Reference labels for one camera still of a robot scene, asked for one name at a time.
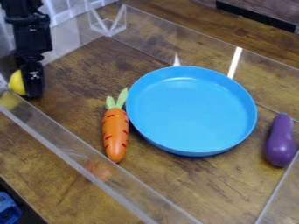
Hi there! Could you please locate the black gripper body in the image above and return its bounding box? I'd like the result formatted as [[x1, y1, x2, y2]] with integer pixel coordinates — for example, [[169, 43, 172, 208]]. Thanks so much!
[[0, 0, 52, 61]]

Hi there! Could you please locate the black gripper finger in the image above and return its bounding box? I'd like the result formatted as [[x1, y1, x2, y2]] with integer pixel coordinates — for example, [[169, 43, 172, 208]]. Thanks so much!
[[21, 61, 44, 98], [13, 54, 25, 71]]

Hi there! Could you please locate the yellow toy lemon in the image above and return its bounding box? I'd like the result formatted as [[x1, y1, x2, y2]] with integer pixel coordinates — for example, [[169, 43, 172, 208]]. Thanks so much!
[[8, 70, 25, 95]]

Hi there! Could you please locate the blue round plastic tray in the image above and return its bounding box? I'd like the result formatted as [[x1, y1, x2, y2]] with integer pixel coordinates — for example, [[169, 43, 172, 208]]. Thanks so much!
[[125, 66, 257, 157]]

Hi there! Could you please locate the orange toy carrot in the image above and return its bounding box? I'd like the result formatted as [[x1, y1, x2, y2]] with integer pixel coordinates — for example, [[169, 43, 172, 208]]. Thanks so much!
[[101, 88, 128, 163]]

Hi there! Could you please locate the blue object at corner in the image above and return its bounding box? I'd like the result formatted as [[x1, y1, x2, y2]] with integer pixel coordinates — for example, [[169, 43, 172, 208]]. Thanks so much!
[[0, 192, 23, 224]]

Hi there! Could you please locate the purple toy eggplant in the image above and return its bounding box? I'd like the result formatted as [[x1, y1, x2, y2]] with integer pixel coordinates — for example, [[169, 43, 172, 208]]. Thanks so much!
[[265, 113, 296, 167]]

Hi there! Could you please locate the clear acrylic barrier wall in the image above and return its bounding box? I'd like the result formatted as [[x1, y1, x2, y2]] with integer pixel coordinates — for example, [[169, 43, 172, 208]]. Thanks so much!
[[0, 0, 299, 224]]

